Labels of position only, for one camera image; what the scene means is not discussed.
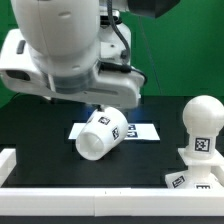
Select white frame front bar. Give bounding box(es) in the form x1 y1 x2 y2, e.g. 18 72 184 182
0 188 224 217

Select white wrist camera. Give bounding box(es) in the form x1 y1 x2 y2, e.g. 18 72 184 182
0 29 55 97

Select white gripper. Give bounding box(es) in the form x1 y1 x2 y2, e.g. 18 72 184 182
41 62 142 113

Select white frame bar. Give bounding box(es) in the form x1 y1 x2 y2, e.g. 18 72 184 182
0 148 17 187
215 166 224 186
0 188 224 217

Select white lamp shade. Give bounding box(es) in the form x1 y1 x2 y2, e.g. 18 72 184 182
76 107 128 161

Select white frame left bar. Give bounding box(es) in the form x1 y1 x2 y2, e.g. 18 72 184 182
0 148 17 187

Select white lamp base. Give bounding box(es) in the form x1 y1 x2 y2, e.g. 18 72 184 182
165 148 224 190

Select white marker sheet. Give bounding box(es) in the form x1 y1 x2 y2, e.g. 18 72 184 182
69 123 160 141

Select white frame right bar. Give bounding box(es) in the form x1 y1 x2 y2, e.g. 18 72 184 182
215 166 224 186

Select white lamp bulb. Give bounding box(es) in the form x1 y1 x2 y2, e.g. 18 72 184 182
182 95 224 160

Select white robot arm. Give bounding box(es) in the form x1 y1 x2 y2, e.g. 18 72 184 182
1 0 180 108

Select black cables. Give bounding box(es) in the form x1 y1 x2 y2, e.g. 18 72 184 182
106 0 148 84

